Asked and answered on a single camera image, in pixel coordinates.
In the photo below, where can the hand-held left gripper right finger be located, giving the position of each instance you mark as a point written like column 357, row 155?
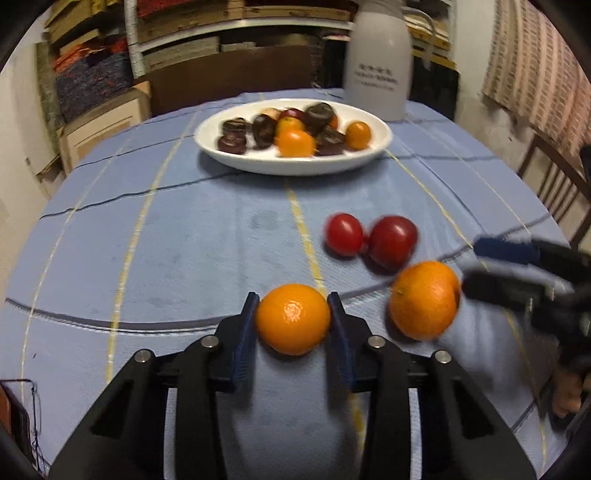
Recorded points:
column 340, row 344

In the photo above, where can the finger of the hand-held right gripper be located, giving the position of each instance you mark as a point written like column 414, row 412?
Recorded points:
column 508, row 250
column 498, row 286

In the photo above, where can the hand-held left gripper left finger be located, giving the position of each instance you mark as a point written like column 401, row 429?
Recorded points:
column 244, row 341

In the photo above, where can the large orange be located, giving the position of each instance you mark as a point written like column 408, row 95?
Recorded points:
column 425, row 300
column 295, row 144
column 293, row 318

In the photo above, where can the white oval plate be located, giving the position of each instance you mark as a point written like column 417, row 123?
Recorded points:
column 295, row 166

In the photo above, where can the small orange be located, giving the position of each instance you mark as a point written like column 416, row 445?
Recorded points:
column 358, row 134
column 333, row 122

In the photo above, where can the yellow round citrus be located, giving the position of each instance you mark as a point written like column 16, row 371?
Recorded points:
column 290, row 123

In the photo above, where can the yellow red apple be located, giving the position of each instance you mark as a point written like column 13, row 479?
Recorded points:
column 270, row 112

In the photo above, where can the person's right hand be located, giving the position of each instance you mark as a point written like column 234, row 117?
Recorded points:
column 567, row 392

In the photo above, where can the wooden chair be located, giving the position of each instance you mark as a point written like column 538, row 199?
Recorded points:
column 558, row 180

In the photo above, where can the small red plum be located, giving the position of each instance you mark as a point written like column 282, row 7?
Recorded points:
column 344, row 234

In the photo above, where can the blue checked tablecloth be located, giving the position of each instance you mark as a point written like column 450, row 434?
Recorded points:
column 184, row 240

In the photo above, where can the black panel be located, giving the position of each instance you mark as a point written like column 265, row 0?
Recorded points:
column 434, row 90

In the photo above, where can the brick patterned curtain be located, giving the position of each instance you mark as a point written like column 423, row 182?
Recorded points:
column 540, row 64

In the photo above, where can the white jug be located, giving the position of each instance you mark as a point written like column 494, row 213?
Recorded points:
column 378, row 69

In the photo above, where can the black phone brown case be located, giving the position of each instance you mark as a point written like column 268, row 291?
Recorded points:
column 16, row 420

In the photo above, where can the beige wooden cabinet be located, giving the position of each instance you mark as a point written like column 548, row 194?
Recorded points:
column 99, row 127

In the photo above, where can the brown wooden board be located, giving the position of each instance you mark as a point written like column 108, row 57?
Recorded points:
column 231, row 78

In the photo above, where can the blue red woven rug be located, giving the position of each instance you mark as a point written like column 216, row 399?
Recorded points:
column 90, row 81

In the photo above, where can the white shelf unit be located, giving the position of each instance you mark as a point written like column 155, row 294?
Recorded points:
column 240, row 27

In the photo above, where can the stack of folded fabrics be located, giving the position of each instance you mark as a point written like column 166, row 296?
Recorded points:
column 194, row 25

